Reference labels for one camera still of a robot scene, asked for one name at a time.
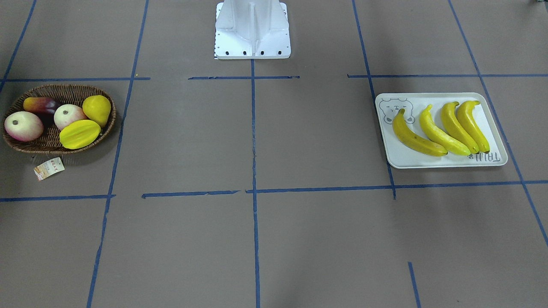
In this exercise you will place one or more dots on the orange mango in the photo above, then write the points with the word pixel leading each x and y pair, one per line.
pixel 41 105

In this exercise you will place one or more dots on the brown wicker basket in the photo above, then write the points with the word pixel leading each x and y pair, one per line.
pixel 49 141

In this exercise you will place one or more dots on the small paper tag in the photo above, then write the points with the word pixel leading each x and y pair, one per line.
pixel 49 168

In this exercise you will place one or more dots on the white rectangular plastic tray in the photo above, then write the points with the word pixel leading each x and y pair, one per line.
pixel 403 157

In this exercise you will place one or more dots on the pink peach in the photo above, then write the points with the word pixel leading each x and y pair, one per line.
pixel 67 114
pixel 24 126

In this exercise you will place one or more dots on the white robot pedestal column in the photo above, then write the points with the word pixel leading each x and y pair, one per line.
pixel 252 29

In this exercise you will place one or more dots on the yellow star fruit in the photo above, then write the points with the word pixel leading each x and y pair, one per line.
pixel 79 134

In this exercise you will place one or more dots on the yellow banana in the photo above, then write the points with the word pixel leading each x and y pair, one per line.
pixel 454 129
pixel 438 135
pixel 414 141
pixel 466 119

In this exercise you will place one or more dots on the yellow lemon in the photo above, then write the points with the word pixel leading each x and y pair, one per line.
pixel 97 108

